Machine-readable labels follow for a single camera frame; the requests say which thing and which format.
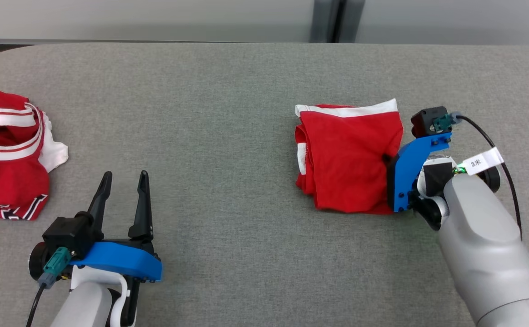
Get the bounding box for right gripper blue body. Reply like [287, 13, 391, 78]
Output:
[386, 132, 453, 213]

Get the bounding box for left gripper blue body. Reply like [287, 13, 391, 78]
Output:
[69, 240, 162, 283]

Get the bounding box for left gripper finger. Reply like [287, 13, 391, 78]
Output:
[87, 171, 113, 230]
[128, 170, 154, 241]

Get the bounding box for red shorts white trim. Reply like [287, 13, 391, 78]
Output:
[294, 99, 404, 215]

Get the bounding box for red basketball jersey white sleeves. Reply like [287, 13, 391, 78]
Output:
[0, 88, 69, 221]

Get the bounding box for white cable label tag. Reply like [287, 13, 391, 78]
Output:
[462, 148, 505, 176]

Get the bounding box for grey partition post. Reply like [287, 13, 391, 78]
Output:
[310, 0, 366, 44]

